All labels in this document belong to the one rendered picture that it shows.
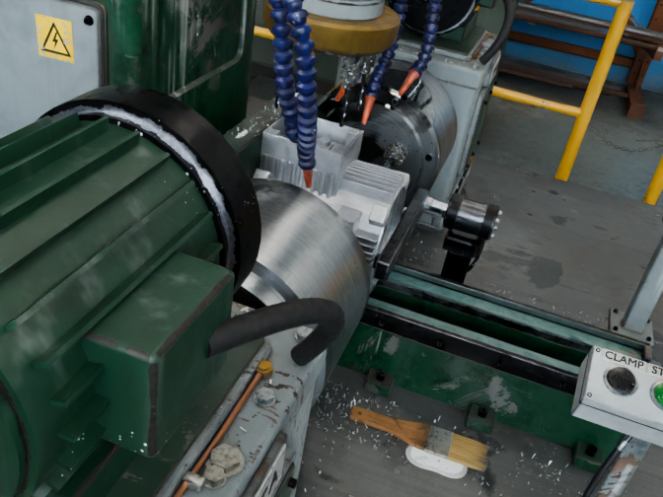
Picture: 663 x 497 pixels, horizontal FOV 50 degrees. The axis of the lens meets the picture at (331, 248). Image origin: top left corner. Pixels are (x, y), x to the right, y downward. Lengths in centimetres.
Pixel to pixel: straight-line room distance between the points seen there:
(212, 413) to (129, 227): 17
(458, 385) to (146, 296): 76
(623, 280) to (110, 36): 112
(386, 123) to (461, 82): 25
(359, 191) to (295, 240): 27
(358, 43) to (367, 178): 21
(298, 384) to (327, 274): 21
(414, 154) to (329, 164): 26
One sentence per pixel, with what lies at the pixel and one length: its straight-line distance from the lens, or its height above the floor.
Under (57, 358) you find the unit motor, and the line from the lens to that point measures 35.
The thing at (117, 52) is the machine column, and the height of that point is 125.
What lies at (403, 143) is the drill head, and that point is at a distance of 121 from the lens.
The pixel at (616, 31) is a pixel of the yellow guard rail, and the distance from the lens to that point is 321.
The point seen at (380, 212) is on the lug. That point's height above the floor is 109.
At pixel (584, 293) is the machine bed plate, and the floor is 80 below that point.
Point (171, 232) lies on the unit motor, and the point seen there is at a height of 132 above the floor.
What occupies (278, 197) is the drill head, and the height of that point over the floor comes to 116.
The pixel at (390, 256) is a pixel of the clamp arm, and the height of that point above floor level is 103.
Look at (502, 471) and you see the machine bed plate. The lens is 106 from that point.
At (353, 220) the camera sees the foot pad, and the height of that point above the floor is 108.
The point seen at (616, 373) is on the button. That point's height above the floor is 107.
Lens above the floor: 155
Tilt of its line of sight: 32 degrees down
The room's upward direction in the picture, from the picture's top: 10 degrees clockwise
